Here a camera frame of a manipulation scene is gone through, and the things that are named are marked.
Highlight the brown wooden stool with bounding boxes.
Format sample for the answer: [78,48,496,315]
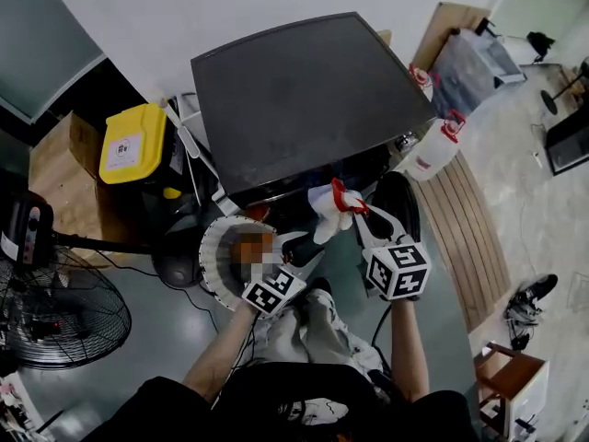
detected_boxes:
[473,342,551,437]

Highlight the flat cardboard sheet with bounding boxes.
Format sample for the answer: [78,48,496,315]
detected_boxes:
[411,1,491,71]

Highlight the person's right forearm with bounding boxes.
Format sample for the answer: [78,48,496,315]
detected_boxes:
[389,297,432,402]

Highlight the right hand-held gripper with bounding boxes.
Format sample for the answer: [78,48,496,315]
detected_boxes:
[351,205,432,302]

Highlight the person's black printed shirt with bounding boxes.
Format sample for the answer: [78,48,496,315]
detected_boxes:
[82,361,476,442]

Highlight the pixelated brown object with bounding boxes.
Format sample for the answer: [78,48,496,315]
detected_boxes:
[232,232,275,271]

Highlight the black washing machine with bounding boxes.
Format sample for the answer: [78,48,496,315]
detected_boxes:
[191,11,438,249]

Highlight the black pedestal fan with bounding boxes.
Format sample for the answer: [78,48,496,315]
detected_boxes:
[0,189,204,370]

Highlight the yellow-lidded black bin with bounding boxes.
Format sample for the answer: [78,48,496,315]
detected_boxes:
[98,103,183,202]

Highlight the brown cardboard box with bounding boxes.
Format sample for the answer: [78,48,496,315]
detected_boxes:
[29,110,140,244]

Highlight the white red-trimmed clothes piece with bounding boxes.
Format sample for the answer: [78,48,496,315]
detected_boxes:
[306,177,370,246]

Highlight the person's left forearm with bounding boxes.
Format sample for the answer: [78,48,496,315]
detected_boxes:
[181,299,260,402]

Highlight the person's light patterned trousers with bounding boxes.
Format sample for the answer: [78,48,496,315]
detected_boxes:
[250,287,393,387]

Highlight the black round-base stand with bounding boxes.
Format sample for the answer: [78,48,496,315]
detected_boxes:
[540,55,589,115]

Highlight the white laundry basket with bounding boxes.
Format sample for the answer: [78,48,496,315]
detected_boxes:
[198,215,278,310]

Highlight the black white sneaker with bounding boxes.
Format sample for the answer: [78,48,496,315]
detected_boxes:
[504,273,560,336]

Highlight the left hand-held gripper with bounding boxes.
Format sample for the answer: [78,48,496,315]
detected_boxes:
[240,230,326,320]

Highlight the plastic-wrapped bundle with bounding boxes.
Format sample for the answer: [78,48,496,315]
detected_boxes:
[430,29,528,120]

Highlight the black framed panel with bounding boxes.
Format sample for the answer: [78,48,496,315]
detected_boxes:
[545,103,589,177]

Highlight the white folding rack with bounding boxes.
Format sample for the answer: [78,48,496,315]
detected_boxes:
[160,92,241,215]

